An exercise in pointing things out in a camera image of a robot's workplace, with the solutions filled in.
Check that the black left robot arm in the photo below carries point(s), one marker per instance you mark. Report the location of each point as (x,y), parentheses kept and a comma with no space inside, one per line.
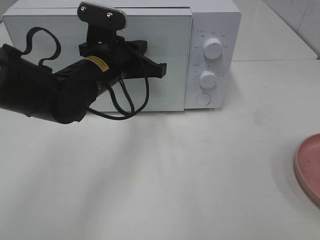
(34,90)

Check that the white microwave oven body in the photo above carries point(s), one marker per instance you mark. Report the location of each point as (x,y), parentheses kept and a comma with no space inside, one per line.
(194,38)

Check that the round white door button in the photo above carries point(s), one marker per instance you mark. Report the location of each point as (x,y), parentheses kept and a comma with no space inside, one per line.
(203,99)

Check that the white microwave knob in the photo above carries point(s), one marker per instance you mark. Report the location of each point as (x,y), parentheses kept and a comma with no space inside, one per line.
(207,79)
(212,48)

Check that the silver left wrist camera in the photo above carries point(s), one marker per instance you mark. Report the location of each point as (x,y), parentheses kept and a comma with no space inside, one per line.
(102,16)

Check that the white microwave door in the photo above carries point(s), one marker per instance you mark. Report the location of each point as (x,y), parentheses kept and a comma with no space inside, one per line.
(166,30)

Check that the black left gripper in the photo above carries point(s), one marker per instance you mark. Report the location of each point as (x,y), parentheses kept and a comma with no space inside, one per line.
(108,58)

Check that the pink round plate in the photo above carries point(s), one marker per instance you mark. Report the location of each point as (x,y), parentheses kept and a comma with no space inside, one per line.
(307,167)

